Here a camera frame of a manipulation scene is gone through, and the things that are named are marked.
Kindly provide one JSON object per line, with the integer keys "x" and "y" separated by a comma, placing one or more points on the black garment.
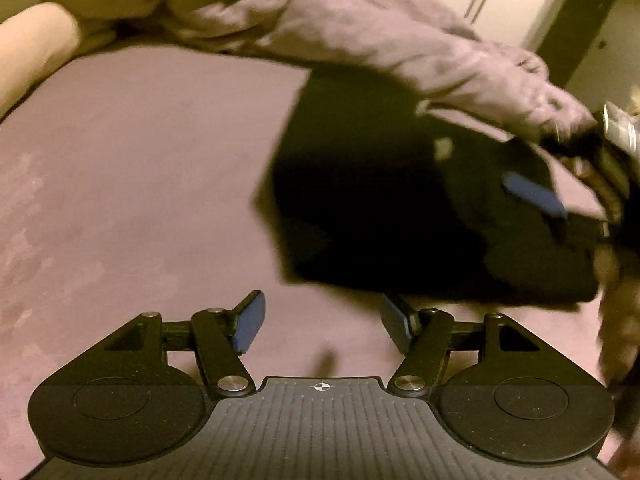
{"x": 375, "y": 200}

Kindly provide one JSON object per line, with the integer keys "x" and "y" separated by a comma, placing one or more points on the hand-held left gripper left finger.
{"x": 250, "y": 322}

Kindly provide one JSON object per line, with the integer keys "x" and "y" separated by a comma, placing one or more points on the person's right hand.
{"x": 600, "y": 187}

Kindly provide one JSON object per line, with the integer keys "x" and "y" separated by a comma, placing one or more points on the crumpled pink duvet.
{"x": 350, "y": 25}

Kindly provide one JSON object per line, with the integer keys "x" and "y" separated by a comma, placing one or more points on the pink bolster pillow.
{"x": 35, "y": 45}

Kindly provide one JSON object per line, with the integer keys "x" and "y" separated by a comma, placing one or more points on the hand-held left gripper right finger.
{"x": 397, "y": 322}

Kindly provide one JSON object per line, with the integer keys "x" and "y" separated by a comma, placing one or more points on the pink bed sheet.
{"x": 150, "y": 185}

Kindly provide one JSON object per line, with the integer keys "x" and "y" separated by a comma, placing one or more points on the person's right forearm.
{"x": 620, "y": 320}

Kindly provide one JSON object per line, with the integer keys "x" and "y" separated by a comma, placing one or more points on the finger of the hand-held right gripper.
{"x": 532, "y": 194}

